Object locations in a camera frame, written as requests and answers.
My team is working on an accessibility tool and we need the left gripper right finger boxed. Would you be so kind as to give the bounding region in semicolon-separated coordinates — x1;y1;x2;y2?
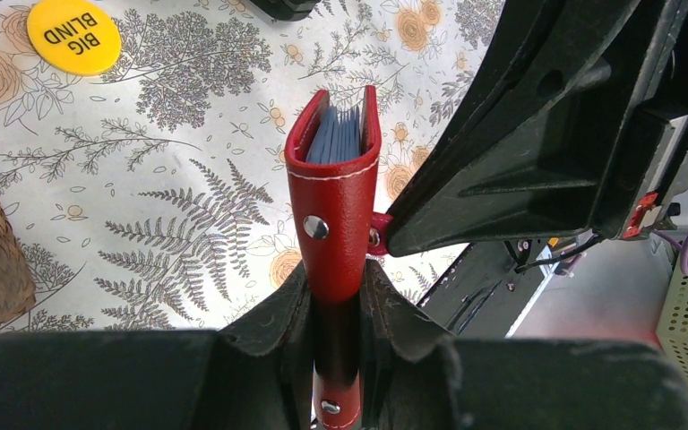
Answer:
360;260;688;429

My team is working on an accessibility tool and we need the red card holder wallet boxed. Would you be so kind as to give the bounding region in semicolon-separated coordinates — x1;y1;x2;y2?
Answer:
284;85;382;429

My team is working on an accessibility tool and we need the floral tablecloth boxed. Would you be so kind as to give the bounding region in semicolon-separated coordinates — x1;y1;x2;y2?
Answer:
0;1;503;334

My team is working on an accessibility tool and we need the black poker chip case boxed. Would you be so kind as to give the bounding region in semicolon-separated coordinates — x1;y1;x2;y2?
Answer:
252;0;320;22

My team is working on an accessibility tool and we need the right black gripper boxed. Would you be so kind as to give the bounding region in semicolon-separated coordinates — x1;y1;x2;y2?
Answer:
385;1;688;256

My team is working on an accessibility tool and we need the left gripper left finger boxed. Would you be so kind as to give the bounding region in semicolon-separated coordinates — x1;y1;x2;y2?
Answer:
0;266;312;429

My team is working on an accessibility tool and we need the yellow big blind button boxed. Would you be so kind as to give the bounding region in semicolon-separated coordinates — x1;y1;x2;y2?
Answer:
27;0;122;76

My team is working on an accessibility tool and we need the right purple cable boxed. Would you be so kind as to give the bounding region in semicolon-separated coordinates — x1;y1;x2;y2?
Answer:
652;220;688;277

